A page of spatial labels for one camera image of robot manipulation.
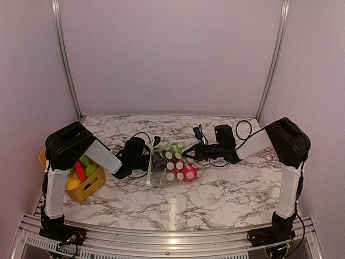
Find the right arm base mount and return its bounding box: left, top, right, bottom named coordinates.
left=246, top=226, right=295, bottom=247

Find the fake red pepper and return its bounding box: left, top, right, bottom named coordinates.
left=166, top=160, right=202, bottom=183

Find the clear polka dot zip bag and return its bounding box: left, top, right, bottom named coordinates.
left=146, top=141, right=204, bottom=188

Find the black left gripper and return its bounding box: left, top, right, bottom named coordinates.
left=132, top=150, right=178, bottom=173

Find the right aluminium frame post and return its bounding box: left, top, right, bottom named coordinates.
left=256, top=0, right=291, bottom=121

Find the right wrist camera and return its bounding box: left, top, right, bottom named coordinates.
left=193, top=124, right=209, bottom=145

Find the fake green apple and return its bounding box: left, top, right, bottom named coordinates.
left=165, top=142, right=185, bottom=159
left=85, top=165, right=99, bottom=178

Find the fake green cucumber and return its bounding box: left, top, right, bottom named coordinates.
left=79, top=155, right=92, bottom=168

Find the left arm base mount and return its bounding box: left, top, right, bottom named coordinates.
left=39, top=224, right=86, bottom=246

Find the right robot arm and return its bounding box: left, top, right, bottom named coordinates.
left=182, top=117, right=311, bottom=242

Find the left aluminium frame post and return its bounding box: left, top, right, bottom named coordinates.
left=51, top=0, right=83, bottom=120

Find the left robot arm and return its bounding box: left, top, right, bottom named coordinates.
left=39, top=121, right=161, bottom=241

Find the aluminium frame post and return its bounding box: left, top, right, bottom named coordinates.
left=51, top=0, right=83, bottom=120
left=256, top=0, right=291, bottom=121

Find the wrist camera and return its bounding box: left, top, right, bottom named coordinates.
left=149, top=136, right=161, bottom=154
left=193, top=124, right=209, bottom=145

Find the fake yellow lemon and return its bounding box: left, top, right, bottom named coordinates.
left=66, top=180, right=82, bottom=190

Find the fake orange carrot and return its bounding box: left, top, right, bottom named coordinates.
left=74, top=161, right=87, bottom=182

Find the fake green lettuce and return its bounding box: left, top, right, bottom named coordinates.
left=68, top=167, right=78, bottom=179

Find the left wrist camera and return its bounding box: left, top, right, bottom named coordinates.
left=149, top=136, right=161, bottom=154

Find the yellow plastic basket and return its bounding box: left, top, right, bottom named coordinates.
left=39, top=151, right=106, bottom=203

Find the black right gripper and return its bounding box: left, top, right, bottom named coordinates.
left=183, top=141, right=225, bottom=161

